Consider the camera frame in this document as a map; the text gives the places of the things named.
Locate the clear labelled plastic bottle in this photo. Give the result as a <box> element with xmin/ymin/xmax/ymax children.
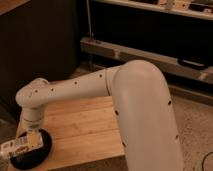
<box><xmin>0</xmin><ymin>131</ymin><xmax>43</xmax><ymax>160</ymax></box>

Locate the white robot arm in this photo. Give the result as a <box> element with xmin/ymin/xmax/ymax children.
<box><xmin>16</xmin><ymin>60</ymin><xmax>184</xmax><ymax>171</ymax></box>

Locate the black ceramic bowl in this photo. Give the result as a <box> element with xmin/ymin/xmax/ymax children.
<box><xmin>10</xmin><ymin>129</ymin><xmax>52</xmax><ymax>170</ymax></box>

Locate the wooden table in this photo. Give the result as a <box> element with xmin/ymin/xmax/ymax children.
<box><xmin>7</xmin><ymin>77</ymin><xmax>125</xmax><ymax>171</ymax></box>

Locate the grey wooden beam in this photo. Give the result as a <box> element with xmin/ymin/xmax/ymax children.
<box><xmin>80</xmin><ymin>37</ymin><xmax>213</xmax><ymax>84</ymax></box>

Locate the metal vertical pole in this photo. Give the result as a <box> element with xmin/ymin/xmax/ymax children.
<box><xmin>86</xmin><ymin>0</ymin><xmax>94</xmax><ymax>39</ymax></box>

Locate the upper wooden shelf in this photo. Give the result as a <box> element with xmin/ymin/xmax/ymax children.
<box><xmin>93</xmin><ymin>0</ymin><xmax>213</xmax><ymax>21</ymax></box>

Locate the black handle object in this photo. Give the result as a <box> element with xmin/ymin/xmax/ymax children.
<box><xmin>177</xmin><ymin>58</ymin><xmax>210</xmax><ymax>70</ymax></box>

